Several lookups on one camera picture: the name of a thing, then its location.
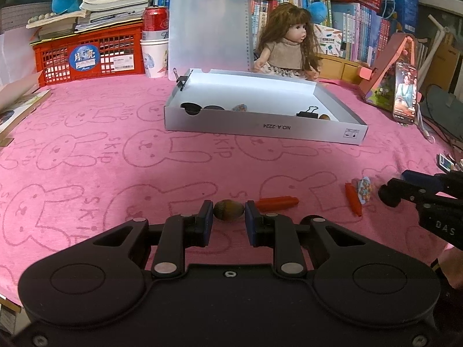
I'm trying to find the dark bag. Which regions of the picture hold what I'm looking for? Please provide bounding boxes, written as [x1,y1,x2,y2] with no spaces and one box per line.
[421,85,463,141]

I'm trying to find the stack of books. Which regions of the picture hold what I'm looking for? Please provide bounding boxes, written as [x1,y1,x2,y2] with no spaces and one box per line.
[27,0,160,40]

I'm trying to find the white printed carton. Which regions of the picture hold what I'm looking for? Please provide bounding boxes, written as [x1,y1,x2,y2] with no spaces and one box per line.
[313,23,342,58]

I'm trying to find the wooden drawer unit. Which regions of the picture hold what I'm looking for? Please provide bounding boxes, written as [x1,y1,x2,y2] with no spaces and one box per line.
[320,56,377,82]

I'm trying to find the white bead string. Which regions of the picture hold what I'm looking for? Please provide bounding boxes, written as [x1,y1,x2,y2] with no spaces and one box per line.
[26,12,58,26]

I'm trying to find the white cardboard box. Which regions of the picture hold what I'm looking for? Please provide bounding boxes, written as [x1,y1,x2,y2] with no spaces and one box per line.
[164,68,369,146]

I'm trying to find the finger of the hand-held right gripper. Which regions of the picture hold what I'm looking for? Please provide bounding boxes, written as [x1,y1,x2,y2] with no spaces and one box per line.
[401,169,453,189]
[378,178,435,208]

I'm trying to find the red plastic basket with sticker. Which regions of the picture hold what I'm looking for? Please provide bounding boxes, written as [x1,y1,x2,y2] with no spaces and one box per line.
[32,22,144,86]

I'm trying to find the colourful candy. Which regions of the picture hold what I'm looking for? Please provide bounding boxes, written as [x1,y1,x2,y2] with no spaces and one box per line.
[356,176,373,203]

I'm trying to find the notebook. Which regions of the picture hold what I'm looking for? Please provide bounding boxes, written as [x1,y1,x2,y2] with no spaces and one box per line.
[0,70,53,141]

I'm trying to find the smartphone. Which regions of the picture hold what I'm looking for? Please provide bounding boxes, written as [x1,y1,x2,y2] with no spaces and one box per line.
[392,61,419,127]

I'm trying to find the blue bag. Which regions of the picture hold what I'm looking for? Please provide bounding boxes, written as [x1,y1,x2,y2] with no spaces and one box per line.
[383,0,420,33]

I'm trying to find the red drink can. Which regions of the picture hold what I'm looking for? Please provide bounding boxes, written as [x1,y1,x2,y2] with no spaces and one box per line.
[142,6,169,32]

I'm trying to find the brown-haired doll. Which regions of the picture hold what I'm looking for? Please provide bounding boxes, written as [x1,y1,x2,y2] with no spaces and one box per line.
[253,3,322,80]

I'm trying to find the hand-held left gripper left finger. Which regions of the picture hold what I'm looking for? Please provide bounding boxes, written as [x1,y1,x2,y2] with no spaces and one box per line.
[90,200,215,278]

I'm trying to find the blue plush ball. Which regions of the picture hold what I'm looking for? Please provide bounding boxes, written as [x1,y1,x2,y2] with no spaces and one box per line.
[309,2,328,22]

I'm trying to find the row of books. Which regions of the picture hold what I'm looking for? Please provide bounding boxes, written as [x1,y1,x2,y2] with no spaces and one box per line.
[249,0,398,66]

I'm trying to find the white paper cup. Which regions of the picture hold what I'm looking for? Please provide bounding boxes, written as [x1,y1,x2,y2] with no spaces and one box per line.
[140,30,169,78]

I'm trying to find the white tubes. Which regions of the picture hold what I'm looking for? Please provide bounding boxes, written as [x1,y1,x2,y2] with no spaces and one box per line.
[418,14,453,80]

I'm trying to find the pink phone stand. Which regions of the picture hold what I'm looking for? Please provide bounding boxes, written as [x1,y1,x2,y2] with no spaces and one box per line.
[358,32,424,109]

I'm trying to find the pink bunny print blanket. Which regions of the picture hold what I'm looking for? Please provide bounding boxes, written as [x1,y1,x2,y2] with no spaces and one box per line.
[0,76,463,308]

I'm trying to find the small black binder clip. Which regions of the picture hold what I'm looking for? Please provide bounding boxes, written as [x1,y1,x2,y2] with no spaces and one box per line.
[173,67,192,93]

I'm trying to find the white cable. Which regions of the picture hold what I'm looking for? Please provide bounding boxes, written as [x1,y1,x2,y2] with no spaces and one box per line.
[416,101,435,143]

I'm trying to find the translucent clipboard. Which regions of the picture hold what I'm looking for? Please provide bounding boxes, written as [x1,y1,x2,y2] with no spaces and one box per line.
[167,0,253,81]

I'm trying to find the brown cardboard box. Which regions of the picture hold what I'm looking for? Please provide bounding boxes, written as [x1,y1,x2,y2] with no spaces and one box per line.
[427,32,462,95]

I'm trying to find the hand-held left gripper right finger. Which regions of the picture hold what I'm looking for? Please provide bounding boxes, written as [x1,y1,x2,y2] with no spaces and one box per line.
[245,200,370,277]

